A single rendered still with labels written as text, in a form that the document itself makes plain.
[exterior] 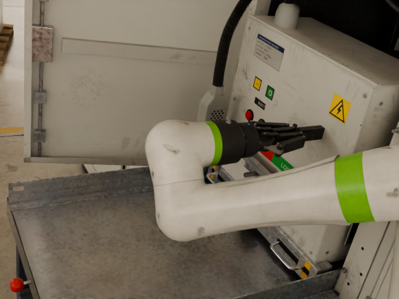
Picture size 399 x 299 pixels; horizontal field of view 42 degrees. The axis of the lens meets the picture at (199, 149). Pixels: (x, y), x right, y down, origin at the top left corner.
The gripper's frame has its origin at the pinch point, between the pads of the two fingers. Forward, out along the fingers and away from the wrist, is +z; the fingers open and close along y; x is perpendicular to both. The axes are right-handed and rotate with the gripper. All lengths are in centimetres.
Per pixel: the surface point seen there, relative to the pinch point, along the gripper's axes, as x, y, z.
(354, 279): -30.7, 18.4, 9.5
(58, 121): -26, -63, -40
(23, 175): -123, -186, -26
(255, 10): 15.7, -44.1, 9.7
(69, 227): -38, -28, -46
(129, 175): -34, -41, -25
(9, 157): -123, -207, -31
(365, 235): -18.5, 16.7, 9.5
